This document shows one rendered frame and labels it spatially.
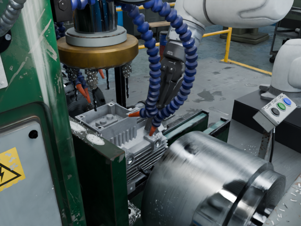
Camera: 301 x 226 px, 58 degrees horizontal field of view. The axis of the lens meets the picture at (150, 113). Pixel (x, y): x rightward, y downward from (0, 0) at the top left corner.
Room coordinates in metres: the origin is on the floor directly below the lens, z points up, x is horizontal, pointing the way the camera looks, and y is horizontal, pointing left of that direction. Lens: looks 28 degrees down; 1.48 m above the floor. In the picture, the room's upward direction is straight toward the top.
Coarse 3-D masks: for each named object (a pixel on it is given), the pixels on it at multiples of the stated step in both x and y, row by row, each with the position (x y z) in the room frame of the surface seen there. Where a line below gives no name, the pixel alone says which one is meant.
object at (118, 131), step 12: (108, 108) 0.66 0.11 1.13; (120, 108) 0.65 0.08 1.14; (84, 120) 0.59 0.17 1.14; (96, 120) 0.63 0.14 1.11; (108, 120) 0.61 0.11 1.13; (120, 120) 0.58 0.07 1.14; (132, 120) 0.60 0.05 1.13; (108, 132) 0.55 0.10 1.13; (120, 132) 0.57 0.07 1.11; (132, 132) 0.60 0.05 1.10; (120, 144) 0.57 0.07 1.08
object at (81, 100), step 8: (64, 72) 0.88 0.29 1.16; (64, 80) 0.79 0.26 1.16; (64, 88) 0.76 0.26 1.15; (72, 88) 0.78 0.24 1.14; (88, 88) 0.82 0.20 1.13; (96, 88) 0.84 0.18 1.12; (72, 96) 0.77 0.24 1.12; (80, 96) 0.79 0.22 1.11; (96, 96) 0.83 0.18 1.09; (72, 104) 0.77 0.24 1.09; (80, 104) 0.79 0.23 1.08; (88, 104) 0.80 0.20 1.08; (96, 104) 0.83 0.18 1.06; (104, 104) 0.86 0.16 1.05; (72, 112) 0.76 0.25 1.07; (80, 112) 0.78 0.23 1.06
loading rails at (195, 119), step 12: (192, 120) 0.97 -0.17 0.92; (204, 120) 1.00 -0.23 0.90; (228, 120) 0.95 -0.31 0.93; (168, 132) 0.88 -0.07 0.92; (180, 132) 0.88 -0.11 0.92; (204, 132) 0.88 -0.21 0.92; (216, 132) 0.88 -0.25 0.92; (228, 132) 0.95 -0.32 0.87; (168, 144) 0.83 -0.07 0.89; (144, 180) 0.61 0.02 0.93; (132, 192) 0.57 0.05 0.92
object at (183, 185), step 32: (160, 160) 0.43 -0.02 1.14; (192, 160) 0.41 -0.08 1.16; (224, 160) 0.40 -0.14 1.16; (256, 160) 0.40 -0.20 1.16; (160, 192) 0.38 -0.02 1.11; (192, 192) 0.35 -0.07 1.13; (224, 192) 0.34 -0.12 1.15; (256, 192) 0.33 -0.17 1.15; (160, 224) 0.35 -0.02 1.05; (192, 224) 0.32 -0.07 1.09; (224, 224) 0.30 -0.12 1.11; (256, 224) 0.32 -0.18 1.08
